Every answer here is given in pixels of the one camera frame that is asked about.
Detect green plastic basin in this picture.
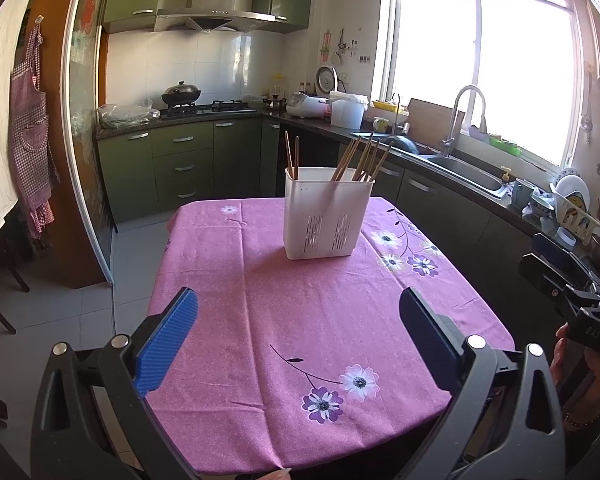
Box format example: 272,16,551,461
489,135,523,157

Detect white hanging sheet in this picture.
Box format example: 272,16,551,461
0,0,46,256

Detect round open cooker lid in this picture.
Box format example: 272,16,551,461
315,65,339,96

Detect checked apron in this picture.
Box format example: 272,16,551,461
10,17,61,240

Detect patterned bowl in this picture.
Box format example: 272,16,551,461
530,194,555,220

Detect grey green mug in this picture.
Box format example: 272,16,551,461
511,179,535,210

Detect purple floral tablecloth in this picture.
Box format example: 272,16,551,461
146,196,516,473

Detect tall steel kitchen faucet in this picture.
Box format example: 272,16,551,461
442,85,488,157

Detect white plate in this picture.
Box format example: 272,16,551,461
554,167,591,211

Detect black gas stove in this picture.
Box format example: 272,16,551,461
161,100,257,120

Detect black stone countertop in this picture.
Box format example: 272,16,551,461
96,105,600,281

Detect white dish rack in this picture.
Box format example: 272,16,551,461
549,182,600,248

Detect green base cabinets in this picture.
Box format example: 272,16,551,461
96,115,600,351

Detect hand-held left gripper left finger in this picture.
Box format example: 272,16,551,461
30,286,200,480

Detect window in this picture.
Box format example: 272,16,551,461
372,0,598,181

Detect clear plastic bag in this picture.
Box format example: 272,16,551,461
98,103,161,129

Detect person's right forearm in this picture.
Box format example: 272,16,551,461
562,412,600,480

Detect bunch of wooden chopsticks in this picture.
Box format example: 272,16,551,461
330,132,395,183

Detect black wok with lid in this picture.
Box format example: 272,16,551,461
161,80,202,107

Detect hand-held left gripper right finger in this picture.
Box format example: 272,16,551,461
399,287,566,480

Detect white rice cooker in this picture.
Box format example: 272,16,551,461
286,91,329,120

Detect steel double sink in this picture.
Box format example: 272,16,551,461
350,132,508,198

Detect patterned glass sliding door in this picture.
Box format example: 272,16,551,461
60,0,118,286

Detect wooden cutting board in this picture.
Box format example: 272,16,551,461
406,98,466,151

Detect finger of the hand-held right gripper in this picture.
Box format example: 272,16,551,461
531,233,600,291
518,253,600,319

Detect white plastic utensil holder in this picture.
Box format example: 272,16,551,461
283,166,376,261

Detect dark wooden chair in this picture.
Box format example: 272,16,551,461
0,240,31,336

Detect beaded bracelet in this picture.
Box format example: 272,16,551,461
564,397,600,427

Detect white bucket with bag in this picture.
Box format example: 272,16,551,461
328,91,369,130

